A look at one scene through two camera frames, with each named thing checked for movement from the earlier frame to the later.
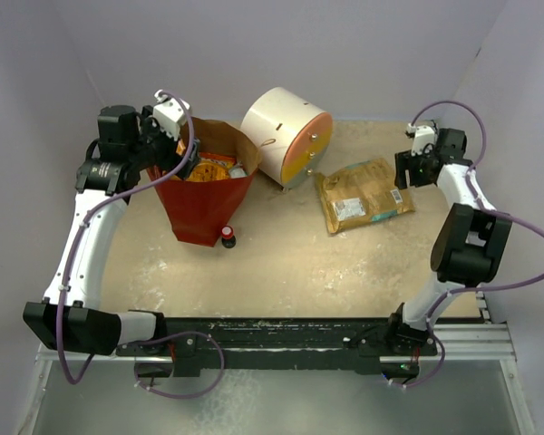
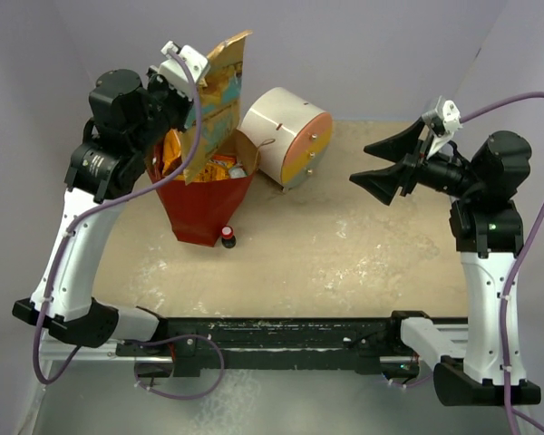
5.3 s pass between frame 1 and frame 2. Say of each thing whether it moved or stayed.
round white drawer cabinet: stayed
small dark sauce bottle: stayed
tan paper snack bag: moved
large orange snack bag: moved
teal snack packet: stayed
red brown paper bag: stayed
